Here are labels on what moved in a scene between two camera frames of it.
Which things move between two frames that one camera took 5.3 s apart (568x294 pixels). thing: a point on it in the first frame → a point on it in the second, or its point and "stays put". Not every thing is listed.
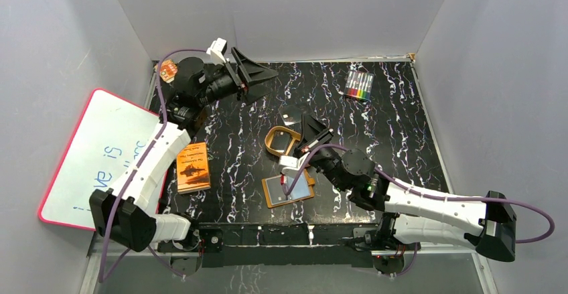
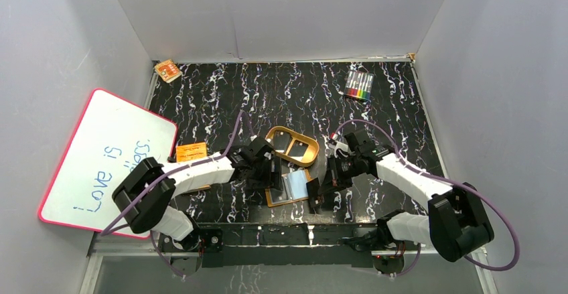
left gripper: x=238 y=74 → x=270 y=172
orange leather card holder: x=275 y=193 stays put
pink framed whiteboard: x=110 y=130 stays put
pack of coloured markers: x=359 y=85 stays put
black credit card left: x=280 y=140 stays put
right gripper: x=311 y=127 → x=333 y=181
